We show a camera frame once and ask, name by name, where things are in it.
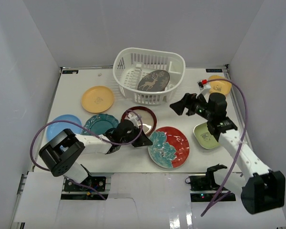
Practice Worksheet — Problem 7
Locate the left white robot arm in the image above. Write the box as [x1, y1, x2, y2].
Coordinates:
[39, 120, 153, 190]

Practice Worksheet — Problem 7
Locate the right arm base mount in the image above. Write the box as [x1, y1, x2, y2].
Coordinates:
[185, 164, 227, 203]

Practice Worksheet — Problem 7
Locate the red teal floral plate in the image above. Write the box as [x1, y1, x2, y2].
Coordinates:
[148, 126, 190, 169]

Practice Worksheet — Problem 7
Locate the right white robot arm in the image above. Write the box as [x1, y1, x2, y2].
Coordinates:
[170, 93, 286, 215]

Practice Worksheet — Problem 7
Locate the white plastic dish basket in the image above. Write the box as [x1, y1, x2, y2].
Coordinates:
[113, 48, 185, 105]

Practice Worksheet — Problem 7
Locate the green square dish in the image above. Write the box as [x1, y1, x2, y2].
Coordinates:
[193, 123, 220, 149]

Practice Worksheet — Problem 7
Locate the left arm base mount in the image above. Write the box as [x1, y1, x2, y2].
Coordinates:
[61, 176, 109, 200]

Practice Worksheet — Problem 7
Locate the round yellow plate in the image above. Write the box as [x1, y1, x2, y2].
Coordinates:
[81, 86, 114, 114]

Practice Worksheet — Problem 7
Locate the yellow square dish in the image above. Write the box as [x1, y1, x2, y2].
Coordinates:
[208, 75, 232, 96]

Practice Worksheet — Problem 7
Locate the round light blue plate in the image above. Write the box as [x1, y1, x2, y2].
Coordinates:
[46, 114, 82, 141]

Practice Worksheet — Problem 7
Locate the grey deer pattern plate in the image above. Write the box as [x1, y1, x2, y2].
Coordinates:
[137, 70, 170, 92]

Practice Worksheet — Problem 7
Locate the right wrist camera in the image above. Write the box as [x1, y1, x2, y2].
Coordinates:
[197, 79, 211, 96]

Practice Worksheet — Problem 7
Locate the teal scalloped plate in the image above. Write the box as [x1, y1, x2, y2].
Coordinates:
[83, 114, 119, 135]

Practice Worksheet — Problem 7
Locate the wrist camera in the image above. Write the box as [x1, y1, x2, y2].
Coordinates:
[197, 79, 211, 96]
[126, 112, 142, 124]

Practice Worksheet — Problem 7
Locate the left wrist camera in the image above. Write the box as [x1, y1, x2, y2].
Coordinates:
[126, 112, 142, 124]

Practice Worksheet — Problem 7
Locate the dark red rimmed plate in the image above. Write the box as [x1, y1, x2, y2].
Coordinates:
[121, 106, 157, 136]

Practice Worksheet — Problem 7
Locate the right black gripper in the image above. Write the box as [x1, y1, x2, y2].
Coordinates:
[170, 92, 214, 121]

